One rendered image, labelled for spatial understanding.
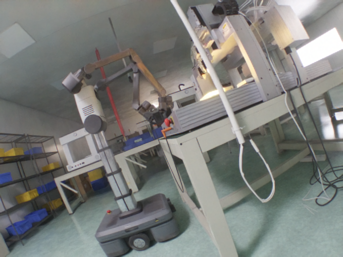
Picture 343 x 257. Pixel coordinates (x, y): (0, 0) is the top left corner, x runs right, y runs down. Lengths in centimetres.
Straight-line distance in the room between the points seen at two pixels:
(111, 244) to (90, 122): 97
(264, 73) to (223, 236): 78
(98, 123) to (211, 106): 94
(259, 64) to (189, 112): 43
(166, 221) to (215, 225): 65
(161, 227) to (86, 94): 118
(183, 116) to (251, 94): 35
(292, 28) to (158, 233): 159
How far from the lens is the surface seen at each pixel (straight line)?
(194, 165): 71
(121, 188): 152
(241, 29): 98
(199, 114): 76
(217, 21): 112
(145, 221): 138
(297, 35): 112
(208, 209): 77
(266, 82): 92
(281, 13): 114
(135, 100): 162
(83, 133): 342
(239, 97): 85
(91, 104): 150
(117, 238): 148
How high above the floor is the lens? 78
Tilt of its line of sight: 1 degrees up
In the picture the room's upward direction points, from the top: 21 degrees counter-clockwise
